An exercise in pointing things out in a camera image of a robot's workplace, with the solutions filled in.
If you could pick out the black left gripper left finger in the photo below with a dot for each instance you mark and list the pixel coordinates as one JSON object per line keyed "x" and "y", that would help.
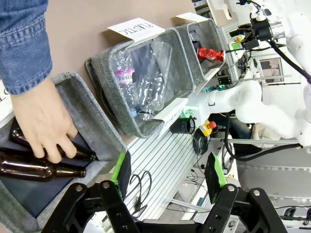
{"x": 114, "y": 213}

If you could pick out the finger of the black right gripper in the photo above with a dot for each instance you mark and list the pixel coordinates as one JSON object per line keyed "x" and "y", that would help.
{"x": 250, "y": 44}
{"x": 241, "y": 30}

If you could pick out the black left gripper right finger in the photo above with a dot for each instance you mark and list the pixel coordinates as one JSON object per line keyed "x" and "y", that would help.
{"x": 226, "y": 213}

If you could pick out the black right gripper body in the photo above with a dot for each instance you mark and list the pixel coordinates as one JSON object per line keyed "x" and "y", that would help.
{"x": 260, "y": 29}

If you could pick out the crushed red can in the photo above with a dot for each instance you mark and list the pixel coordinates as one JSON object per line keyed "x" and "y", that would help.
{"x": 210, "y": 54}

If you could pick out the brown glass bottle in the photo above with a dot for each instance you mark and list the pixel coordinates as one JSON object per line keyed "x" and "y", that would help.
{"x": 83, "y": 153}
{"x": 29, "y": 170}

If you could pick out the clear capless plastic bottle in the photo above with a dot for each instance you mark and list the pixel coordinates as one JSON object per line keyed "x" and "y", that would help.
{"x": 155, "y": 80}

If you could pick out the plastic bottle with blue cap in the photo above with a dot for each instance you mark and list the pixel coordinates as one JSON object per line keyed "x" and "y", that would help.
{"x": 124, "y": 80}

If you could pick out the person right forearm denim sleeve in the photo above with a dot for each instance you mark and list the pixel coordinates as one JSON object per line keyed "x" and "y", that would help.
{"x": 22, "y": 48}

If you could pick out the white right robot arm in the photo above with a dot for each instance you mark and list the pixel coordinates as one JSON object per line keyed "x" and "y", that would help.
{"x": 247, "y": 97}

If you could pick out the grey fabric can basket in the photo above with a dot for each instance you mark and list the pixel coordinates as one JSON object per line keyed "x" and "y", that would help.
{"x": 206, "y": 31}

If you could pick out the small can basket card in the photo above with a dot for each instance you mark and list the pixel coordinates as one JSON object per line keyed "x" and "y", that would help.
{"x": 192, "y": 17}

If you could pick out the large white CAN label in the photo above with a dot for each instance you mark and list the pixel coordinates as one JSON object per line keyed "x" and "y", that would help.
{"x": 206, "y": 80}

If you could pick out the grey fabric bottle basket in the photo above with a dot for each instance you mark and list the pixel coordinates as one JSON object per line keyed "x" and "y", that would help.
{"x": 97, "y": 126}

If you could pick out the small plastic basket card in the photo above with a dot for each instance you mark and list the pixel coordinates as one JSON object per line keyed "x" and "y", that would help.
{"x": 136, "y": 28}

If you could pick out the grey fabric plastic basket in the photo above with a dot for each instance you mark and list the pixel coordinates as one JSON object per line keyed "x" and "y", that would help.
{"x": 102, "y": 72}

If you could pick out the small bottle basket card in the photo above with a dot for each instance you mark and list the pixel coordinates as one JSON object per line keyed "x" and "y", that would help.
{"x": 5, "y": 109}

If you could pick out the person right hand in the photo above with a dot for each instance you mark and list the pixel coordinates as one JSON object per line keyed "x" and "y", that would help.
{"x": 41, "y": 116}

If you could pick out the aluminium profile bench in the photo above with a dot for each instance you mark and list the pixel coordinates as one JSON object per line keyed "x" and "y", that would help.
{"x": 165, "y": 165}

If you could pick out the yellow emergency stop button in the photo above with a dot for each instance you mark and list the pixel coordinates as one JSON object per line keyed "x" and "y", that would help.
{"x": 206, "y": 128}

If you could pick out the black cylindrical cup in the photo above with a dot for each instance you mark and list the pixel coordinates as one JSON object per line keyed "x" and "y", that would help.
{"x": 181, "y": 126}

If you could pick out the large white PLASTIC label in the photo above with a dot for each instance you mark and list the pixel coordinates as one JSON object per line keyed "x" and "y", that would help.
{"x": 170, "y": 111}

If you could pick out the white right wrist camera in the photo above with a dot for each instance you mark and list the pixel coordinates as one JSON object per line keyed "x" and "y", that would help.
{"x": 258, "y": 15}

